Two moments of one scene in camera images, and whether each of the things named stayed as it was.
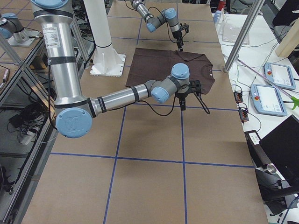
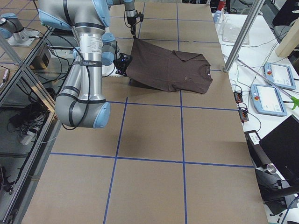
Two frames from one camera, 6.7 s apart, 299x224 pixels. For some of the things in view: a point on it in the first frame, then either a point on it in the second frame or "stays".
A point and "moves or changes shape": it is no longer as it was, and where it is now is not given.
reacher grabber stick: x=294 y=100 stays
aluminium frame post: x=255 y=10 stays
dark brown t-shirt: x=149 y=64 moves or changes shape
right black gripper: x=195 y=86 to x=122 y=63
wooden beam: x=290 y=42 stays
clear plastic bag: x=231 y=31 stays
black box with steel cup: x=278 y=196 stays
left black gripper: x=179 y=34 to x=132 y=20
